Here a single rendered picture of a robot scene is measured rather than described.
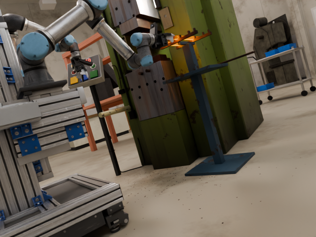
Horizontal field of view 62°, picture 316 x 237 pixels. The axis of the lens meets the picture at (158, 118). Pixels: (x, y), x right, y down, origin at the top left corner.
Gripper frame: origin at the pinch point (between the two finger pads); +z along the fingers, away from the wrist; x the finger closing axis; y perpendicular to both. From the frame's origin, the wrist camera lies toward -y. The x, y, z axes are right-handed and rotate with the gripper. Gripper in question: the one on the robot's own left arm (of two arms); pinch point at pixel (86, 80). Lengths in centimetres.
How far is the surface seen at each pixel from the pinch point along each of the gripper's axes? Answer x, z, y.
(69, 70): -37.9, -18.5, -0.7
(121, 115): -517, 37, -259
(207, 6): 39, -41, -124
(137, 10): 25, -47, -53
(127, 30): 11, -35, -46
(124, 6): 14, -55, -48
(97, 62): -19.2, -17.5, -22.7
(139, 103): 9, 31, -39
